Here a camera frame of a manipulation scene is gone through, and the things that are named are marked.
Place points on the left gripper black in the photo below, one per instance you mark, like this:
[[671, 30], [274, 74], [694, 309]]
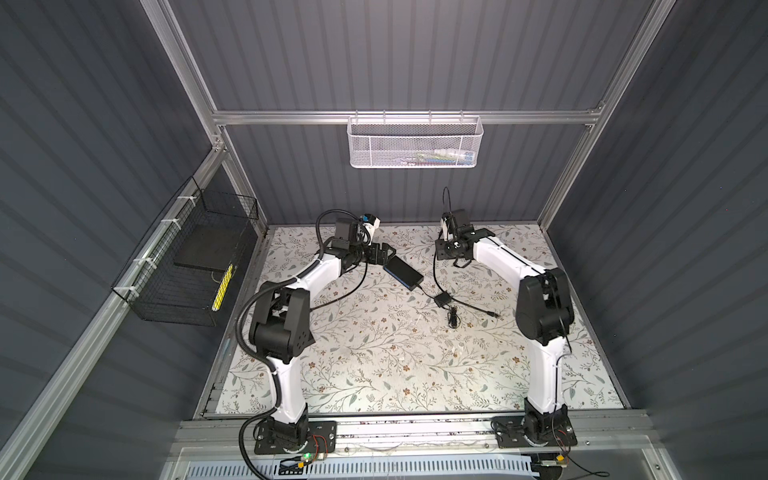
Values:
[[382, 257]]

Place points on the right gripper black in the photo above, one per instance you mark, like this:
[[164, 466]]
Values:
[[439, 248]]

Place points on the black ribbed network switch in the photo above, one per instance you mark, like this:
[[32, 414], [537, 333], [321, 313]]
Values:
[[403, 273]]

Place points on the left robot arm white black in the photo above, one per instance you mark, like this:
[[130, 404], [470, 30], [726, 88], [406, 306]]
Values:
[[273, 326]]

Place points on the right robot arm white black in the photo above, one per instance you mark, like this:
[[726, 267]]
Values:
[[544, 314]]

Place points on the markers in white basket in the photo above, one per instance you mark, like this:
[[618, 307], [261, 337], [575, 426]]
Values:
[[441, 158]]

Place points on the black foam pad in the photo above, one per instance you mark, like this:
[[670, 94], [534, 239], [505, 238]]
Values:
[[208, 249]]

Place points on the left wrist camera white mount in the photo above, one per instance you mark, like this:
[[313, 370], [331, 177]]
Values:
[[371, 223]]

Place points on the white wire mesh basket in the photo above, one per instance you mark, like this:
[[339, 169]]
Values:
[[380, 142]]

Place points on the black wire basket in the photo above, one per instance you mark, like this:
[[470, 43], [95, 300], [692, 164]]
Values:
[[156, 290]]

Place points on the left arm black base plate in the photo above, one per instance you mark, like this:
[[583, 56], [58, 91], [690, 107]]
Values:
[[273, 438]]

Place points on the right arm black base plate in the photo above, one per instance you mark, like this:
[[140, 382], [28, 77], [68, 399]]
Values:
[[529, 431]]

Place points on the white ventilated cable duct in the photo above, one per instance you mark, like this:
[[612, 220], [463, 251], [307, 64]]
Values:
[[407, 467]]

